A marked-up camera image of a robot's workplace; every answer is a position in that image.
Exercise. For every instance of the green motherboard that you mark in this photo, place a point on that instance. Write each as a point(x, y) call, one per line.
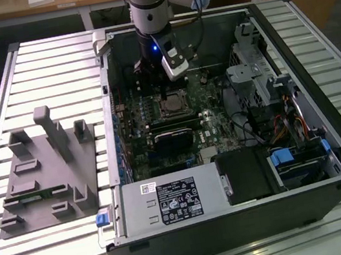
point(219, 126)

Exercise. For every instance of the blue case latch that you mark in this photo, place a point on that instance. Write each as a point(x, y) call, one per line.
point(103, 219)

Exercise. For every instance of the grey parts rack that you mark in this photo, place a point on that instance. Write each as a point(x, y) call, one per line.
point(50, 173)

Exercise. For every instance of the blue plastic clip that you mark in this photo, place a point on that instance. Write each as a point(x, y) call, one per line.
point(325, 145)

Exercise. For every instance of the green RAM stick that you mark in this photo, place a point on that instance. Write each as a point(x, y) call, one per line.
point(33, 198)

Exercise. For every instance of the black power supply label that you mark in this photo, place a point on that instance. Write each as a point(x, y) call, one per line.
point(180, 201)

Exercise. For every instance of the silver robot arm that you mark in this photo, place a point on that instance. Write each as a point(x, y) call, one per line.
point(150, 6)

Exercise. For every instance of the black RAM stick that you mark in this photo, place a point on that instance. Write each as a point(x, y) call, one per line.
point(172, 120)

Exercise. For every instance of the blue disk carrier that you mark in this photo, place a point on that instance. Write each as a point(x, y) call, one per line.
point(282, 158)

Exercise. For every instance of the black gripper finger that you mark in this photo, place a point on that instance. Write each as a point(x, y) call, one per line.
point(163, 92)

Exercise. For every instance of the silver chipset heat sink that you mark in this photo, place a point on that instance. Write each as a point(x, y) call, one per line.
point(210, 154)

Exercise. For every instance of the grey metal drive cage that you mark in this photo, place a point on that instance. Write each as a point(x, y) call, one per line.
point(244, 79)

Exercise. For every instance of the CPU socket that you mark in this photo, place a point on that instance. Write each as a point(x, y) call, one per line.
point(162, 114)

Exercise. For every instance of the black graphics card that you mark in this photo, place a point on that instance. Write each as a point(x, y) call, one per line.
point(173, 140)

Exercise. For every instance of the silver power supply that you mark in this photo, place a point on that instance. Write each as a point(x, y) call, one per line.
point(138, 211)

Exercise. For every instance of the black PC case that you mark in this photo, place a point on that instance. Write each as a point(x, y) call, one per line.
point(209, 240)

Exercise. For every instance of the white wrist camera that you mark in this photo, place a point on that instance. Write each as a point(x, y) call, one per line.
point(175, 61)

